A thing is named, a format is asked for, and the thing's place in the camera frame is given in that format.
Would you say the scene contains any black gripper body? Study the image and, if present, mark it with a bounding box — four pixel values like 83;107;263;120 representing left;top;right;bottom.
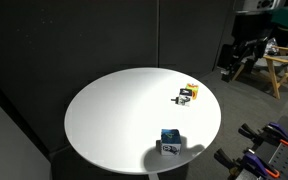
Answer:
234;11;274;43

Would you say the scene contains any blue plush block number four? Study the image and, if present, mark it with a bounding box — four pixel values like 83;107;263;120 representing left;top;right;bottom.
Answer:
159;128;183;157

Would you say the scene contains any green plush block with house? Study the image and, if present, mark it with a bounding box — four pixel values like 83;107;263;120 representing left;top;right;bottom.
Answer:
185;82;200;101

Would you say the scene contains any black plush block letter A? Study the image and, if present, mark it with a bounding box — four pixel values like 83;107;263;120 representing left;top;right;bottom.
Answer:
170;87;194;107

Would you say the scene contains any crinkled clear plastic bag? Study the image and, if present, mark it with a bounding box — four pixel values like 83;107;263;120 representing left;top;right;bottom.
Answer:
263;37;281;56

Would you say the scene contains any wooden chair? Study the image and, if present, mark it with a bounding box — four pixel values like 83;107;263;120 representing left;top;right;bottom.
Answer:
232;45;288;100

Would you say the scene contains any purple clamp with orange tip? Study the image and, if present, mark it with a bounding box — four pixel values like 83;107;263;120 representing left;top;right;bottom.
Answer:
213;147;282;180
238;121;288;149

